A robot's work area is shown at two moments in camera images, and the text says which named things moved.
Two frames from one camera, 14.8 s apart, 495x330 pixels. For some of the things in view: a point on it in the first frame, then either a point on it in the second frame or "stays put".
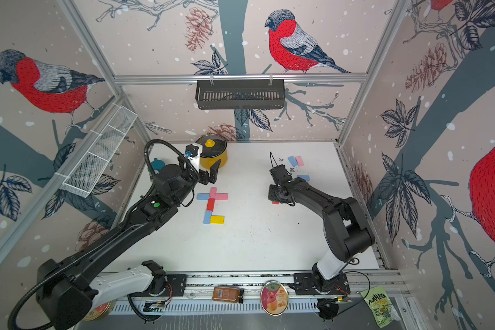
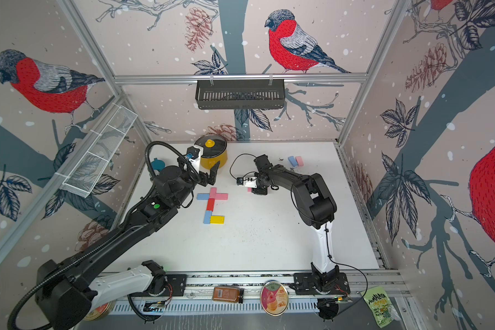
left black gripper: [204, 179] stays put
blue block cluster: [207, 217] stays put
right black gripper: [271, 194] to [264, 191]
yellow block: [217, 219] stays put
